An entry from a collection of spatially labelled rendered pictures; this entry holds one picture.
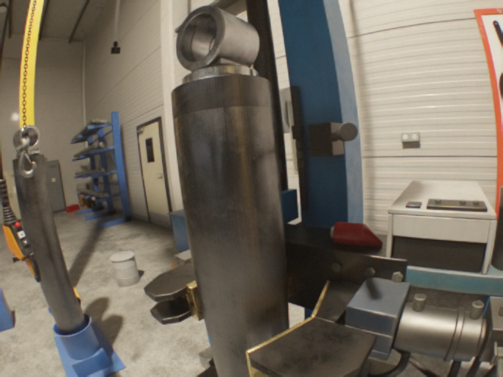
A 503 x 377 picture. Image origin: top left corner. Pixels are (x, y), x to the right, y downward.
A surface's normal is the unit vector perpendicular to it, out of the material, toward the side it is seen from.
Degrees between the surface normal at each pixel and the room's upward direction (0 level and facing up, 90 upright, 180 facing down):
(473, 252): 90
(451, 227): 90
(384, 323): 90
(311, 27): 90
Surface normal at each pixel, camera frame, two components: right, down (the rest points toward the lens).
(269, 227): 0.67, 0.04
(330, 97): -0.67, 0.18
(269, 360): -0.10, -0.98
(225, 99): 0.14, 0.13
